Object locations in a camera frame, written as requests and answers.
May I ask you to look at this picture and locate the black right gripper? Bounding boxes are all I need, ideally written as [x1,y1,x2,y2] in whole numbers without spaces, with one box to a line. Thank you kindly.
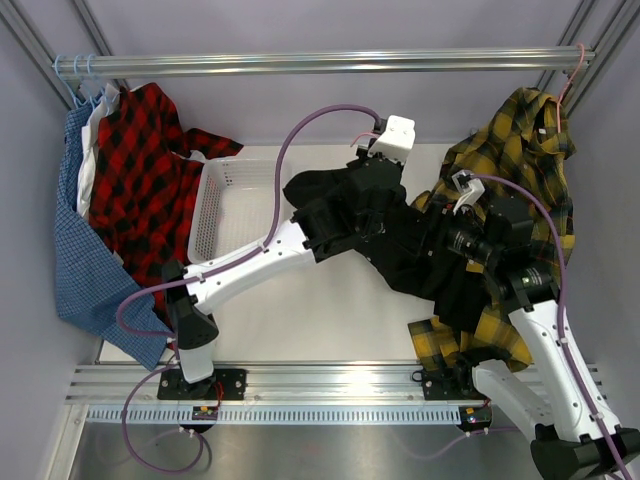
[388,201,501,267]

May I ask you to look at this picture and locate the right frame post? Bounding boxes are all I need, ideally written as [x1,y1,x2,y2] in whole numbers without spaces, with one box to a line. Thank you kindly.
[536,0,639,116]

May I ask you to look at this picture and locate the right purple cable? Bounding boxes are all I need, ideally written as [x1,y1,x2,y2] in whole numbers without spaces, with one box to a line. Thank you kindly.
[394,172,636,480]

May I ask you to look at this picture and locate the yellow plaid shirt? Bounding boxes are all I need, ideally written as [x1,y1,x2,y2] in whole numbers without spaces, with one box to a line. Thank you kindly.
[408,87,576,372]

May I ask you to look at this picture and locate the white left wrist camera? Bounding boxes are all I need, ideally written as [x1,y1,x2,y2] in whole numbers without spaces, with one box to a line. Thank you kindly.
[365,115,416,166]

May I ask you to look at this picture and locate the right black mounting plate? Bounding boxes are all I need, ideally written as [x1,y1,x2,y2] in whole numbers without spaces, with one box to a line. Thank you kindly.
[411,366,487,401]

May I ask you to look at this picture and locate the left frame post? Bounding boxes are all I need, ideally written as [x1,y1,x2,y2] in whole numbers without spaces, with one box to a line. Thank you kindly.
[1,0,112,109]

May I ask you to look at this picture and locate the pink wire hanger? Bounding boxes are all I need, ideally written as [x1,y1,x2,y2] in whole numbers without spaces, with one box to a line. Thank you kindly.
[555,42,586,133]
[350,131,380,148]

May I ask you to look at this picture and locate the frame post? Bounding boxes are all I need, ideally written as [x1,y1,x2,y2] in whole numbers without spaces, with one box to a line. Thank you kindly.
[1,0,112,109]
[536,0,639,116]

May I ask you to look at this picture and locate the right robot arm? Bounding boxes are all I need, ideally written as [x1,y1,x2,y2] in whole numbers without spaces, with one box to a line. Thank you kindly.
[425,195,639,479]

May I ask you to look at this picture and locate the blue checked shirt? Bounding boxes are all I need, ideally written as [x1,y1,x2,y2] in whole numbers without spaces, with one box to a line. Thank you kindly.
[54,105,169,370]

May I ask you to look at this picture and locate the white shirt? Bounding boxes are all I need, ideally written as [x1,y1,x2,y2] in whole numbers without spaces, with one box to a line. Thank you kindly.
[76,83,120,220]

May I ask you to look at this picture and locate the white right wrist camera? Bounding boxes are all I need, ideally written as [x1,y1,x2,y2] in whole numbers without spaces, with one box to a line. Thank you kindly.
[452,170,485,214]

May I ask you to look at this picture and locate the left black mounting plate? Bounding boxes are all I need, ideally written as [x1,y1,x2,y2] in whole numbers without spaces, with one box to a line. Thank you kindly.
[157,368,247,401]

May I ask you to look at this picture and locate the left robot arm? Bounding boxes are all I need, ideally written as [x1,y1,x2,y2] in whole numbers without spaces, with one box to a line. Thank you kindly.
[163,151,406,399]

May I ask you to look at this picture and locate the blue wire hanger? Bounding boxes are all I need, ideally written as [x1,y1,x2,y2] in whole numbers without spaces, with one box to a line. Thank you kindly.
[86,53,113,109]
[73,55,99,109]
[53,53,86,107]

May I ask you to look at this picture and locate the black mounting plate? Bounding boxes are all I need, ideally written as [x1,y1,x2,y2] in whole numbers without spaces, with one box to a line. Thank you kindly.
[411,366,487,401]
[157,368,247,401]

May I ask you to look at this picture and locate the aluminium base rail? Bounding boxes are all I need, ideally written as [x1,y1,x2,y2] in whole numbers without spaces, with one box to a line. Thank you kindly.
[64,362,484,406]

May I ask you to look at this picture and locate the aluminium hanging rail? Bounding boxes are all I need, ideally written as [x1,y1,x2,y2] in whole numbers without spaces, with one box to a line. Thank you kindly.
[53,46,569,80]

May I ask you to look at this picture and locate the red black plaid shirt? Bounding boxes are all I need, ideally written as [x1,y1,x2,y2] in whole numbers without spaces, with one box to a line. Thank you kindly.
[89,83,243,288]

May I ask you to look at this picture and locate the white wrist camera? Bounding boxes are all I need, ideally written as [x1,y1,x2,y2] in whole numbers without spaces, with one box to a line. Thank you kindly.
[365,115,416,166]
[452,170,485,214]

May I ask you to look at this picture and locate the white plastic basket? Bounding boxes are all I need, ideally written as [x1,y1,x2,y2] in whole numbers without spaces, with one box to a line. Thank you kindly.
[187,157,276,264]

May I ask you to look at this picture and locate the slotted white cable duct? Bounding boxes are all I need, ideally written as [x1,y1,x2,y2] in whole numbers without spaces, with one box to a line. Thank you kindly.
[87,404,462,426]

